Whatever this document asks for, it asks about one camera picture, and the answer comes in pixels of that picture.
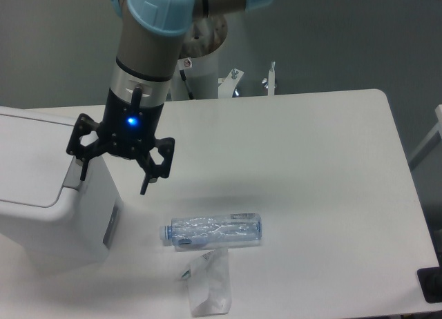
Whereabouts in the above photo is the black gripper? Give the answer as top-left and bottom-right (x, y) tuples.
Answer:
(66, 86), (176, 195)

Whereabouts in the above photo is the white trash can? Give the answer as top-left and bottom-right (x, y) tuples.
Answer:
(1, 107), (123, 271)

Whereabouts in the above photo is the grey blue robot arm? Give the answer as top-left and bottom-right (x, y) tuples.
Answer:
(66, 0), (273, 186)

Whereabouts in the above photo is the clear plastic water bottle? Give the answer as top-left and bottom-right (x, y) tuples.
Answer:
(159, 213), (262, 251)

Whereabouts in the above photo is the crumpled white plastic bag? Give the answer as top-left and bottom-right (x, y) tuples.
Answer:
(180, 248), (232, 318)

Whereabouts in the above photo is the black clamp at table edge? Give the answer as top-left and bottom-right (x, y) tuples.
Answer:
(417, 267), (441, 304)

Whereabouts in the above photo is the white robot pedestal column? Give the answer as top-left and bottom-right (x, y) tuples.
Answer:
(167, 13), (229, 102)

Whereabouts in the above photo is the white metal support frame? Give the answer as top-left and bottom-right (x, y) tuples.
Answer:
(218, 61), (278, 99)

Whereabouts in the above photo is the white frame leg right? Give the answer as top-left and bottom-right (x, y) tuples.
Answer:
(408, 104), (441, 171)

